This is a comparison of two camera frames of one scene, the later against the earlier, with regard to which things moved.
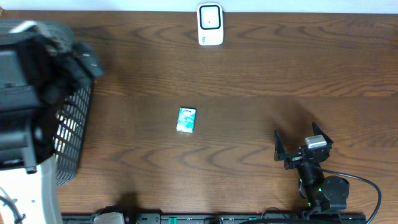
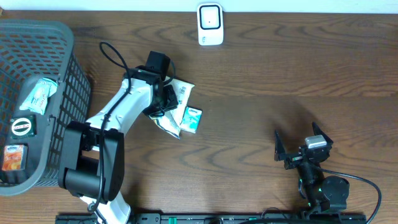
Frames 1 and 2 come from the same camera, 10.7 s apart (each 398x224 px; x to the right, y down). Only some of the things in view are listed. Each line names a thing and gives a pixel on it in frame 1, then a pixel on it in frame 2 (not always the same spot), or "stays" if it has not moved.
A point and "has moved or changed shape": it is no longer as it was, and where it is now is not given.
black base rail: [227, 218] stays
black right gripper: [279, 149] stays
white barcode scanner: [210, 23] stays
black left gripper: [88, 59] to [170, 99]
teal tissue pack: [186, 120] has moved or changed shape
